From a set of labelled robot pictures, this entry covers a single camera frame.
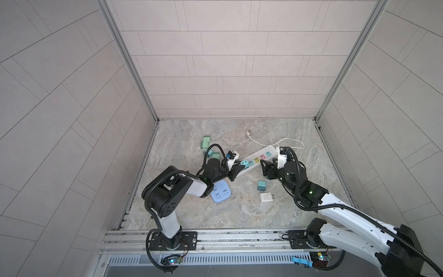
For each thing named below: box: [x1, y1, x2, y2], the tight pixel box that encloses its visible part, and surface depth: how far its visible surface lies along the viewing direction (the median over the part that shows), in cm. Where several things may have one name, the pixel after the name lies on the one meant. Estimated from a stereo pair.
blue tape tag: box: [291, 256, 314, 268], surface depth 67 cm
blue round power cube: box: [210, 180, 232, 203], surface depth 84 cm
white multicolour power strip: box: [246, 144, 278, 169], surface depth 98 cm
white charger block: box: [259, 192, 276, 203], surface depth 83 cm
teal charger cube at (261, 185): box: [257, 180, 267, 192], surface depth 87 cm
